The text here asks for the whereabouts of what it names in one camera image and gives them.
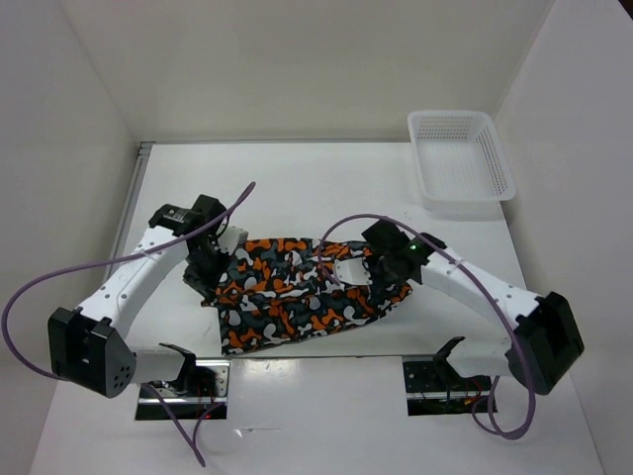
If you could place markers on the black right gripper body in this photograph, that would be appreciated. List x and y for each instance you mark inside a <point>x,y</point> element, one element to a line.
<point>381,271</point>

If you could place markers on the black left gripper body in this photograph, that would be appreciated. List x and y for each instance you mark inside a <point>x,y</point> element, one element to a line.
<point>206,267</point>

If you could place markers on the orange camouflage shorts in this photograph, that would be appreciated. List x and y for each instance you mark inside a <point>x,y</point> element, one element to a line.
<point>271,292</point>

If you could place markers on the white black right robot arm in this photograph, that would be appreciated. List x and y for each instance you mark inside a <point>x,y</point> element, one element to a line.
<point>543,338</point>

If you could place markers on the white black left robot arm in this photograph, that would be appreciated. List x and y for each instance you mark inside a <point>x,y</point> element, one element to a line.
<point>87,345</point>

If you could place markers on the white plastic basket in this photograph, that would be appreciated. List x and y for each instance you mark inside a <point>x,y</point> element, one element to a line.
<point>460,159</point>

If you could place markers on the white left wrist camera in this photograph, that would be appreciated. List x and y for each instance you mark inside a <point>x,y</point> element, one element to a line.
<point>230,239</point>

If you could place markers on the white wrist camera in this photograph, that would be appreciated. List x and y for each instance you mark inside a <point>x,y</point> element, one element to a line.
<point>352,272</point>
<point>230,239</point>

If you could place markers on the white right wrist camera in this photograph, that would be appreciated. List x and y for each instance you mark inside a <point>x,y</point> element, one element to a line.
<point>352,272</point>

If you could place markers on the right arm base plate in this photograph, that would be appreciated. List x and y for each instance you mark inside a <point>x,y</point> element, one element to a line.
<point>433,391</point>

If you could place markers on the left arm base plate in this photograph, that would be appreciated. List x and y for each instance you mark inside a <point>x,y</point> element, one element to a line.
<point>202,396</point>

